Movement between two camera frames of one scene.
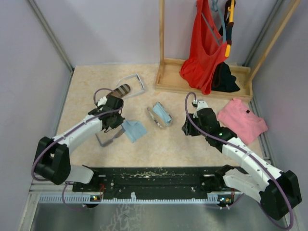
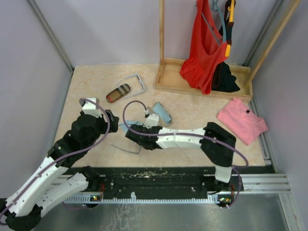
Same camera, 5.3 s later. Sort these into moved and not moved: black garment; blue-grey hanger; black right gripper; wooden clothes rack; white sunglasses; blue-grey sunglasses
Moved: black right gripper; blue-grey sunglasses
Not moved: wooden clothes rack; black garment; blue-grey hanger; white sunglasses
